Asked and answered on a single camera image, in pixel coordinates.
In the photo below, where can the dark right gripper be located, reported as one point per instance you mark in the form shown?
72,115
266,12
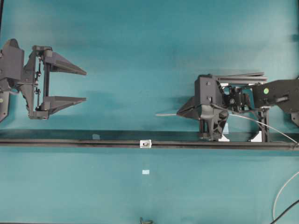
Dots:
207,105

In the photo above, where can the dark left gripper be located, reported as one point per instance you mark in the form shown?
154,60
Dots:
52,62

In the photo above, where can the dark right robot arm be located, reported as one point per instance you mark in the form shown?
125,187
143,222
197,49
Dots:
283,93

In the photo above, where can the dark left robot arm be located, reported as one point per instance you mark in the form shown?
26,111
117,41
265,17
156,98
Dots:
11,70

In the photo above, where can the silver metal fitting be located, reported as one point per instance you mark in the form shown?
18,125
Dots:
145,144

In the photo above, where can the pale tape marker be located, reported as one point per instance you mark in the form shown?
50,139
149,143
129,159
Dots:
145,172

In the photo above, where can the black upright rail frame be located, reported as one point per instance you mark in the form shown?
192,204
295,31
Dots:
239,100

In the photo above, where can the pale label on rail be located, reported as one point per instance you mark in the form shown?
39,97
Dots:
95,137

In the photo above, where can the black aluminium rail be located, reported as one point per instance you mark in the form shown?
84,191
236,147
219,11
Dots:
129,139

